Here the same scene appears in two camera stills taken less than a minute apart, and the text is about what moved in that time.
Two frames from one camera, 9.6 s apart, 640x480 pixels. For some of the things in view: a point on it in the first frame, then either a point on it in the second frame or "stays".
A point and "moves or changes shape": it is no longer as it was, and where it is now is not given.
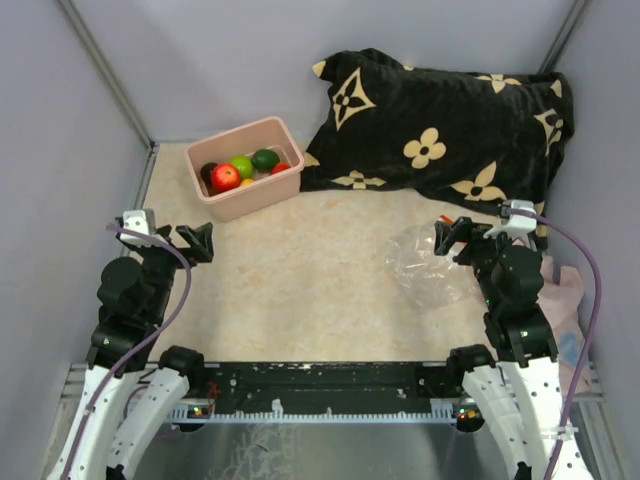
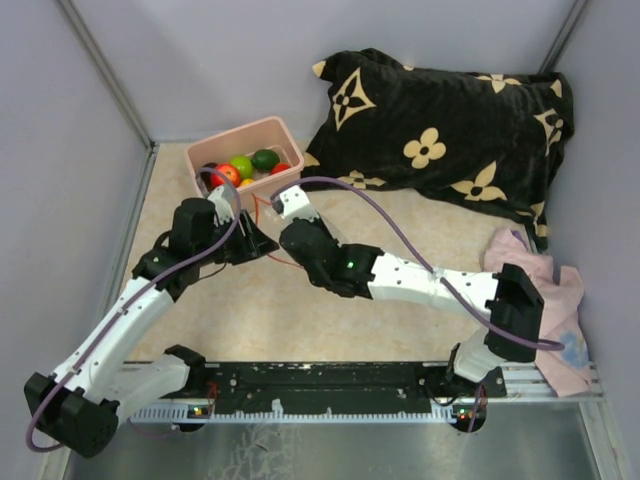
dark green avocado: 263,160 stays
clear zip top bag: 427,278 moves or changes shape
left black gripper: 200,238 -> 256,243
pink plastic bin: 264,192 stays
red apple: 225,176 stays
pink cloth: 561,297 stays
